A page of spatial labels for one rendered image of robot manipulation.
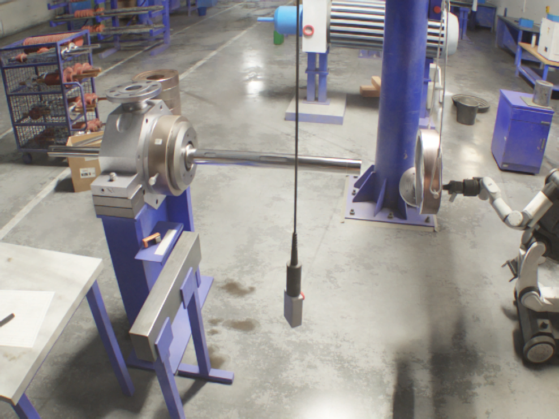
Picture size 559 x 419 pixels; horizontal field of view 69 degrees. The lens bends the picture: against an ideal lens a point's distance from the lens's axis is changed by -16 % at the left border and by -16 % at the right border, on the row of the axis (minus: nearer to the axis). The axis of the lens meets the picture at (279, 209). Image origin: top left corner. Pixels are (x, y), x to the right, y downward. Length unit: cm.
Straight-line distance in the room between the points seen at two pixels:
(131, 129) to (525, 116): 376
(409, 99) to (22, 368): 296
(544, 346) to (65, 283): 248
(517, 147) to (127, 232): 387
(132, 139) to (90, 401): 139
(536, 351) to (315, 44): 398
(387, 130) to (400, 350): 167
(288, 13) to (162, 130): 367
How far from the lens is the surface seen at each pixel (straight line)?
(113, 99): 209
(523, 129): 485
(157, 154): 204
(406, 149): 363
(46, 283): 194
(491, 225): 400
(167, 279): 180
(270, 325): 279
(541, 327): 283
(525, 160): 500
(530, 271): 270
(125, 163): 204
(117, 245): 215
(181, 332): 277
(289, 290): 144
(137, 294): 231
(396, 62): 340
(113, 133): 210
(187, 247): 194
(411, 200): 236
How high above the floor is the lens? 201
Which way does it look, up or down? 32 degrees down
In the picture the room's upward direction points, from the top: straight up
